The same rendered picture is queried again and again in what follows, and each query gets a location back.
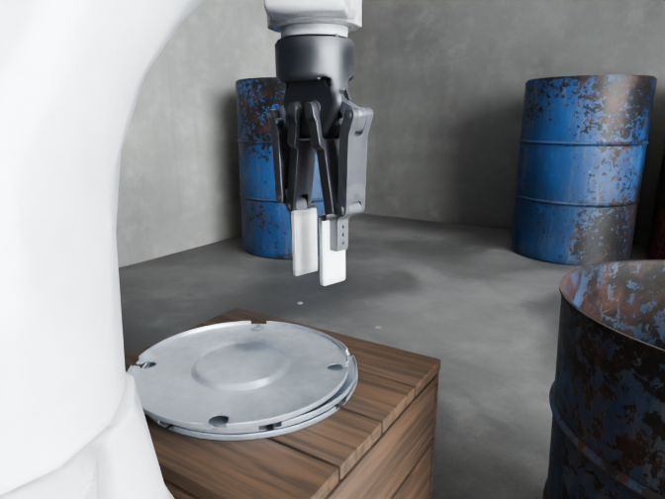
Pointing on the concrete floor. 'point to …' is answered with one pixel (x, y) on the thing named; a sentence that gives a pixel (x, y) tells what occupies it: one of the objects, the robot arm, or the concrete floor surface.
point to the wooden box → (321, 438)
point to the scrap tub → (610, 384)
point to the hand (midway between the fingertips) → (318, 247)
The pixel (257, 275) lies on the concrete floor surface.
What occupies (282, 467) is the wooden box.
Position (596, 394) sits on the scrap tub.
